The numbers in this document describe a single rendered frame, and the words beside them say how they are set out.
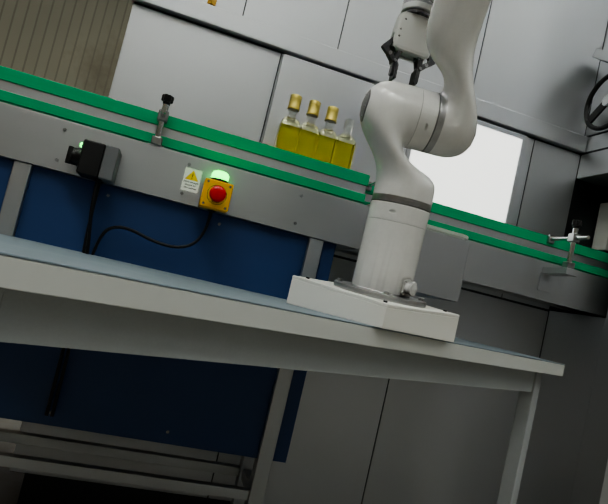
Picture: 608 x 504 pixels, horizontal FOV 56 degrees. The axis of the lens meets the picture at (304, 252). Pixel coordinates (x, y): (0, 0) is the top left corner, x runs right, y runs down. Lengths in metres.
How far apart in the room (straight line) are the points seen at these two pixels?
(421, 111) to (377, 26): 0.93
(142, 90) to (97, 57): 2.80
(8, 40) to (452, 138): 3.62
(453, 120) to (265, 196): 0.56
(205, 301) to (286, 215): 0.77
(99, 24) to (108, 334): 4.03
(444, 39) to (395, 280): 0.45
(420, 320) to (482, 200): 1.02
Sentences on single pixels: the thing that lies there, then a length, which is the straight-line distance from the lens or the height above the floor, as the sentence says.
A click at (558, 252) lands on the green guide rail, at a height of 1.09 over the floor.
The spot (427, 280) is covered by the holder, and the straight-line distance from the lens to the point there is 1.42.
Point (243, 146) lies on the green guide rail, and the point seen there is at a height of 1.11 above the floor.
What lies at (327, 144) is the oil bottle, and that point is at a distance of 1.68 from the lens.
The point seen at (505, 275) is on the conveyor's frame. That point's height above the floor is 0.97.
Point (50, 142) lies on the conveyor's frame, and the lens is 1.49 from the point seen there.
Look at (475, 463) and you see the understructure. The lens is 2.17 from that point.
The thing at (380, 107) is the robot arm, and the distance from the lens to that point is 1.12.
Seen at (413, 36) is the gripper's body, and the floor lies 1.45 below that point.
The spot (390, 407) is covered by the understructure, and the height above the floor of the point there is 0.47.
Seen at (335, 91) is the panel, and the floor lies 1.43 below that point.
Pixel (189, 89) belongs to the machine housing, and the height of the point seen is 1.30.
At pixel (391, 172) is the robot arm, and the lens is 1.12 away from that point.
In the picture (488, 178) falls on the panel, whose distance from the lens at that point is 2.06.
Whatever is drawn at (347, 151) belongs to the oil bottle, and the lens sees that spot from 1.69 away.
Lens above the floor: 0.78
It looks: 4 degrees up
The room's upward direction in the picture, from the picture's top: 13 degrees clockwise
